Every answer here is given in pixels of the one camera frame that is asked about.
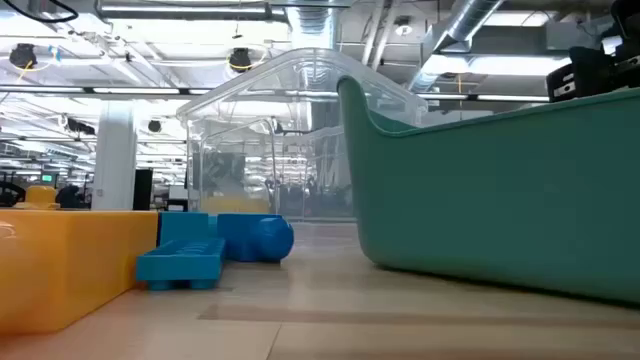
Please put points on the long blue brick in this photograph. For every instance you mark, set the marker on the long blue brick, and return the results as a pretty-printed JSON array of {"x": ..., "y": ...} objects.
[{"x": 180, "y": 262}]

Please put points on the large yellow toy brick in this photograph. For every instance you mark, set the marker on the large yellow toy brick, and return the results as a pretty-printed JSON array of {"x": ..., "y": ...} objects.
[{"x": 65, "y": 265}]

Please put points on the long ceiling light strip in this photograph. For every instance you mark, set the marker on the long ceiling light strip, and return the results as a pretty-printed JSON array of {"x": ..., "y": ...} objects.
[
  {"x": 500, "y": 97},
  {"x": 135, "y": 91}
]

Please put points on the teal plastic bin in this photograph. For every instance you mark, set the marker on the teal plastic bin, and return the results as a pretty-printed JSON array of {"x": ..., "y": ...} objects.
[{"x": 500, "y": 200}]

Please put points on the round ceiling fixture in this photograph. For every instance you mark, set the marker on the round ceiling fixture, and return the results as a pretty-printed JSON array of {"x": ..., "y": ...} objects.
[{"x": 403, "y": 29}]

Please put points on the clear plastic container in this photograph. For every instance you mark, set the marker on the clear plastic container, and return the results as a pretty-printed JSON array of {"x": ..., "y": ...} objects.
[{"x": 300, "y": 70}]

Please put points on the small rounded blue brick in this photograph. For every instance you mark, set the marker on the small rounded blue brick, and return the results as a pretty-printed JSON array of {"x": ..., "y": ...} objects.
[{"x": 260, "y": 239}]

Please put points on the small yellow plastic bin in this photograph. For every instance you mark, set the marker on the small yellow plastic bin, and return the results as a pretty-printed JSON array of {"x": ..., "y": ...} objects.
[{"x": 235, "y": 206}]

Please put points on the grey ceiling pipe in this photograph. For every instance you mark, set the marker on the grey ceiling pipe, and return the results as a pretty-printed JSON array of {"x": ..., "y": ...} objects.
[{"x": 190, "y": 10}]

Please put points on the small black ceiling lamp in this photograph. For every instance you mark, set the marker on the small black ceiling lamp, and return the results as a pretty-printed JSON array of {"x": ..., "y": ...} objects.
[{"x": 154, "y": 126}]

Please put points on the black upright panel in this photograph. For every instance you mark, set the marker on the black upright panel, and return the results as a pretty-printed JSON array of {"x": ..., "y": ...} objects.
[{"x": 143, "y": 190}]

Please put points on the white pillar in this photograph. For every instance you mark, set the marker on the white pillar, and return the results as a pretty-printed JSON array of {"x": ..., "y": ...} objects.
[{"x": 114, "y": 160}]

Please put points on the dark chair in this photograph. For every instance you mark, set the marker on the dark chair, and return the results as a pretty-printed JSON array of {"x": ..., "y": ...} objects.
[{"x": 69, "y": 197}]

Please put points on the green exit sign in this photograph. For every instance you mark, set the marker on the green exit sign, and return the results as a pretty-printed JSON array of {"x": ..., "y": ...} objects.
[{"x": 47, "y": 177}]

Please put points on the yellow rounded object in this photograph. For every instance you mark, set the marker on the yellow rounded object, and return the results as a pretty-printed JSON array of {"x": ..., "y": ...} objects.
[{"x": 41, "y": 195}]

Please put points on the silver spiral air duct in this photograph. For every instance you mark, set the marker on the silver spiral air duct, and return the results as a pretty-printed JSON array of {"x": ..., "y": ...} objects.
[{"x": 465, "y": 20}]

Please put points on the ribbed vertical air duct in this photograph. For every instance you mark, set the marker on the ribbed vertical air duct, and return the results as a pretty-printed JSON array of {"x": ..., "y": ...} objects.
[{"x": 312, "y": 25}]

